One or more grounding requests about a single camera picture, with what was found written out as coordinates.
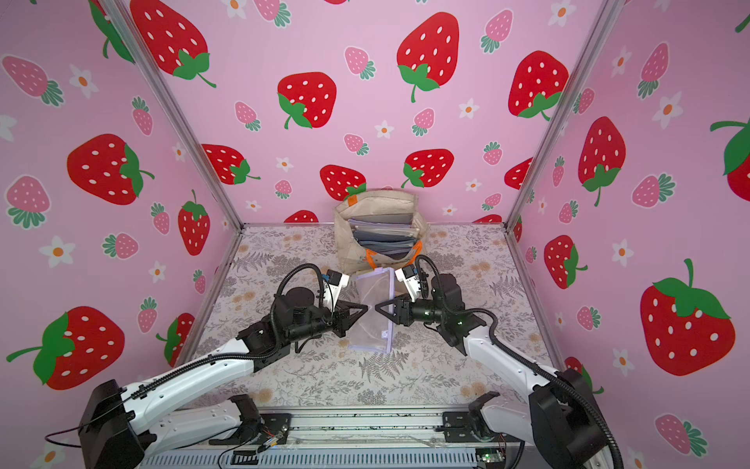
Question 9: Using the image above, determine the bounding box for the purple pouch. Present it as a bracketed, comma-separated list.
[347, 268, 395, 355]

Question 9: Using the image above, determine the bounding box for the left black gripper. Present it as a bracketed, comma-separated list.
[284, 300, 367, 349]

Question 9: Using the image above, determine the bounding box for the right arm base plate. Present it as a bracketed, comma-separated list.
[436, 410, 520, 444]

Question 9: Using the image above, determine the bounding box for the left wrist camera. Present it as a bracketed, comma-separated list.
[323, 270, 350, 312]

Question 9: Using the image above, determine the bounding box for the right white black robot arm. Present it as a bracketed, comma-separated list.
[375, 255, 624, 468]

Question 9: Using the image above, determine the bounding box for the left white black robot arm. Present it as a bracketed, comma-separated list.
[77, 264, 368, 468]

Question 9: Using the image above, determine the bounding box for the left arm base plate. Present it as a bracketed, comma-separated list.
[208, 412, 292, 446]

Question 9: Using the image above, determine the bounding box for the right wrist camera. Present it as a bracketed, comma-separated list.
[396, 264, 429, 302]

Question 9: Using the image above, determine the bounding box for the cream canvas tote bag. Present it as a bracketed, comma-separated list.
[333, 190, 429, 274]

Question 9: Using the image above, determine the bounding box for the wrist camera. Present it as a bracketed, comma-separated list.
[323, 270, 350, 312]
[396, 264, 429, 302]

